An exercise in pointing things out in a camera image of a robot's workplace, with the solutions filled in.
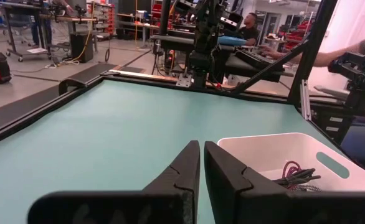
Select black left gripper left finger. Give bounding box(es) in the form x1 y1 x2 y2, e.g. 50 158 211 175
27 139 201 224

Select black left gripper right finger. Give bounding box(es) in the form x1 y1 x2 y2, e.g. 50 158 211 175
203 141 365 224

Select red braided USB-C cable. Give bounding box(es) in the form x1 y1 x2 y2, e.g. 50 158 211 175
281 161 302 191

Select black USB-C cable bundle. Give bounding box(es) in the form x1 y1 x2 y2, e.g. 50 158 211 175
272 167 322 187

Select person's forearm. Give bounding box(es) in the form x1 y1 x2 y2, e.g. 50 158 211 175
282 35 365 68

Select white plastic bin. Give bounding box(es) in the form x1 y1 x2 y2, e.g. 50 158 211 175
216 132 365 192

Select black keyboard tray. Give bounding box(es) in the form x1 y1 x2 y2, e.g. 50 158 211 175
224 49 295 83

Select black drawer unit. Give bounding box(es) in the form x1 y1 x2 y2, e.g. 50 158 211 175
310 104 354 146

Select person's hand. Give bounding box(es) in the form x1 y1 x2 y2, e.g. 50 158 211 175
257 44 286 60

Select blue pad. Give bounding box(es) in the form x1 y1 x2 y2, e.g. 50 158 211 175
218 35 248 47

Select person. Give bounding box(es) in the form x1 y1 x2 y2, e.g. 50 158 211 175
339 114 365 175
237 12 261 47
29 0 74 47

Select red storage bins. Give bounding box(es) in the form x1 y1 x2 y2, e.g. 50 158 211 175
283 20 314 50

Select black box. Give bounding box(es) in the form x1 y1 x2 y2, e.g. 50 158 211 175
69 30 95 64

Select red parts bin shelf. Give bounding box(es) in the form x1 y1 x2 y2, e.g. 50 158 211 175
87 1 116 40

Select wheeled work table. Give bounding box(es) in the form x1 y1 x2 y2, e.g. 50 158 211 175
0 0 98 63

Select silver corner bracket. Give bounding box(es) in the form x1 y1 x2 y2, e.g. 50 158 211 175
176 73 192 88

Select silver post bracket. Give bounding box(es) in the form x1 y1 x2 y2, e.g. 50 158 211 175
300 79 313 121

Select black diagonal frame brace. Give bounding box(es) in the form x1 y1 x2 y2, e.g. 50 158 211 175
230 40 310 96

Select black aluminium frame post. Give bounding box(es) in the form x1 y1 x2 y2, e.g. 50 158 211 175
287 0 339 106

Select black table-level camera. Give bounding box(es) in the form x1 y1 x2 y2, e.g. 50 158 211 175
327 46 365 118

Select yellow floor cable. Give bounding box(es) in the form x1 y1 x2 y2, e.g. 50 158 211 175
59 0 96 66

